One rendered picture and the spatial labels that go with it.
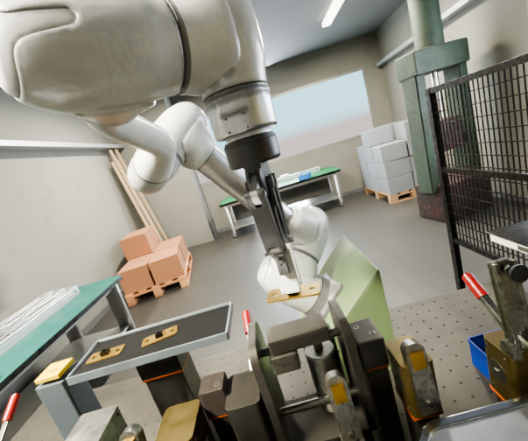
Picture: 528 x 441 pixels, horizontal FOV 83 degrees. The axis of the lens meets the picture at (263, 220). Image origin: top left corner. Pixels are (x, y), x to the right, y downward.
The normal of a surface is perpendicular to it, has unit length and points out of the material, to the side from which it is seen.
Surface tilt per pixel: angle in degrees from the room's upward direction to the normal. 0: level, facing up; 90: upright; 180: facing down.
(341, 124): 90
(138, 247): 90
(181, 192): 90
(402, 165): 90
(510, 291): 81
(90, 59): 116
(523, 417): 0
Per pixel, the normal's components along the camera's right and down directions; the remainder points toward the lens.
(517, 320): -0.01, 0.07
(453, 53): 0.29, 0.14
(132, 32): 0.61, 0.14
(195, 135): 0.65, -0.07
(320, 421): -0.29, -0.93
